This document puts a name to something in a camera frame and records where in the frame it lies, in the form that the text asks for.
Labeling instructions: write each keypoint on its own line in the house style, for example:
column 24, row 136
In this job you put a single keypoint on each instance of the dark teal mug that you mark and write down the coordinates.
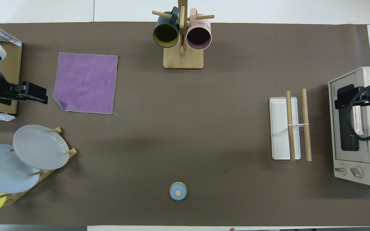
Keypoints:
column 165, row 33

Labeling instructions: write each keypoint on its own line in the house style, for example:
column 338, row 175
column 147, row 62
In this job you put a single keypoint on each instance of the grey plate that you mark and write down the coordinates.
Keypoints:
column 40, row 147

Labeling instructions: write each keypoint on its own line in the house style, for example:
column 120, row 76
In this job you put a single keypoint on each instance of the small blue cup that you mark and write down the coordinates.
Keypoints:
column 178, row 191

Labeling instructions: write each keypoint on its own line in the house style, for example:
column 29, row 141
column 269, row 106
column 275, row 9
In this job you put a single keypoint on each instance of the light blue plate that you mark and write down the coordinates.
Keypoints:
column 2, row 170

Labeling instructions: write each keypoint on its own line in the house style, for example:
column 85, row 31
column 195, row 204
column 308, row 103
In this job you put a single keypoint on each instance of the wooden mug tree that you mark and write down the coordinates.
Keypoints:
column 183, row 59

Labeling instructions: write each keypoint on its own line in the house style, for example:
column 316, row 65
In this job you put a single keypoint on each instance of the white wooden-bar towel rack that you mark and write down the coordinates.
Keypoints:
column 281, row 128

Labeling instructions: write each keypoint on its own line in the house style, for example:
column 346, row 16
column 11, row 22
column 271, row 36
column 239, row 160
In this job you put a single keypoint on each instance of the purple and grey towel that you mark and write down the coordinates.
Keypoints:
column 85, row 83

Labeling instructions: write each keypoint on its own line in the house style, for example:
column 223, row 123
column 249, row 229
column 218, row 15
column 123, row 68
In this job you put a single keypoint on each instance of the wooden plate rack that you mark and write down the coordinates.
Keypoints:
column 48, row 175

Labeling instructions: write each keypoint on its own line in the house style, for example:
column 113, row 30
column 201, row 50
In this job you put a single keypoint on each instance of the brown table mat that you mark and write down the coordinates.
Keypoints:
column 185, row 128

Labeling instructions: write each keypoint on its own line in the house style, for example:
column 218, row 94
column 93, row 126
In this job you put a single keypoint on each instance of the pink mug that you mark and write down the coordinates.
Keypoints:
column 198, row 37

